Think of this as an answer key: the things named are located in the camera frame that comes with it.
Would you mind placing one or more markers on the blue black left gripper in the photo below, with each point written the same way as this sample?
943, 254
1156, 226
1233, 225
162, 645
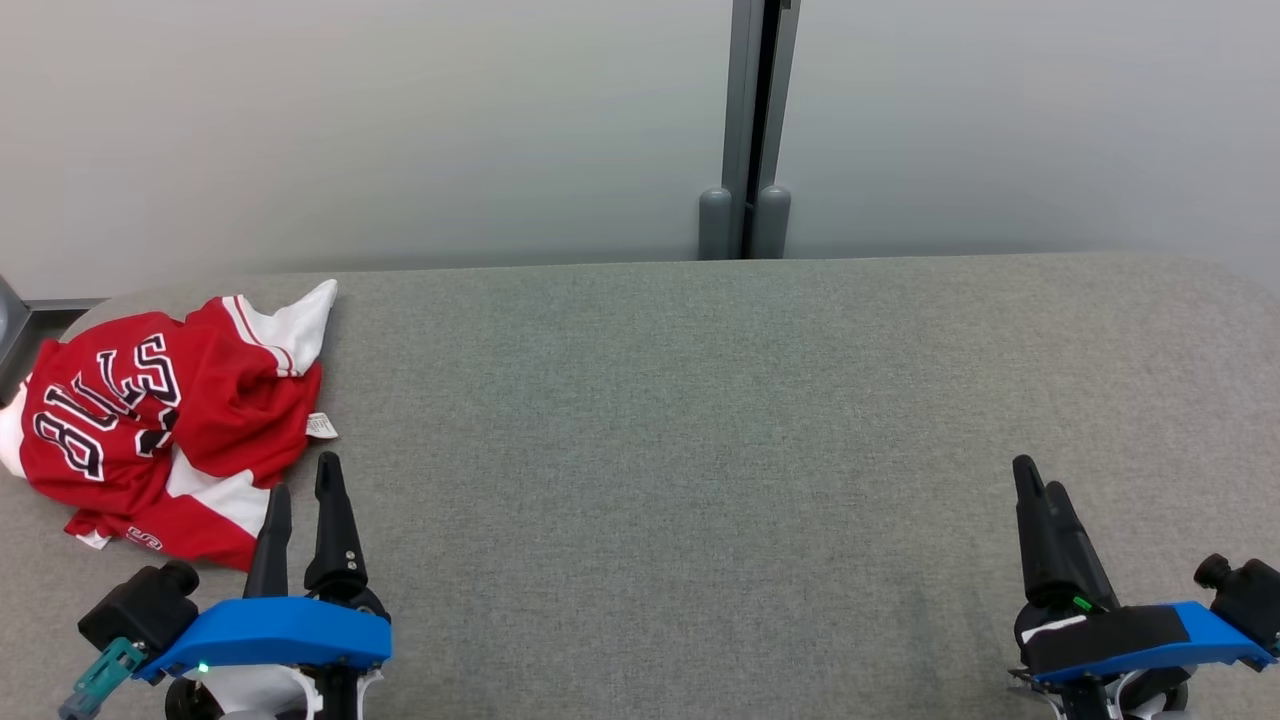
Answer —
280, 635

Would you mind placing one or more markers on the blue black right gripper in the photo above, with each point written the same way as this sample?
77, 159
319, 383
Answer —
1120, 640

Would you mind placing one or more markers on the red white lettered shorts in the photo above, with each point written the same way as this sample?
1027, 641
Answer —
110, 490

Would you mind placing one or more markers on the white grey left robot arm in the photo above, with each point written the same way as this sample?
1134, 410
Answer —
260, 695

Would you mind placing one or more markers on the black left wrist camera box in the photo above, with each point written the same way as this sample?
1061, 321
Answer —
140, 610

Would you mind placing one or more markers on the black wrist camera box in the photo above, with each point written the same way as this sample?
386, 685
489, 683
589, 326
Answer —
1250, 600
140, 610

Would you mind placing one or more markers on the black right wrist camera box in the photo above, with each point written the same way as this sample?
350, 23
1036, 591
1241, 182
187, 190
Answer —
1250, 600

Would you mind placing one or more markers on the grey metal cart frame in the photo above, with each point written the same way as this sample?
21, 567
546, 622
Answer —
12, 330

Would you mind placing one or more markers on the grey rounded post foot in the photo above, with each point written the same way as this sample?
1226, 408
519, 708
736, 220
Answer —
772, 222
715, 225

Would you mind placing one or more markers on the dark grey partition post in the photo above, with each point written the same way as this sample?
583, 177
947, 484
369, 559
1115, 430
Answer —
760, 100

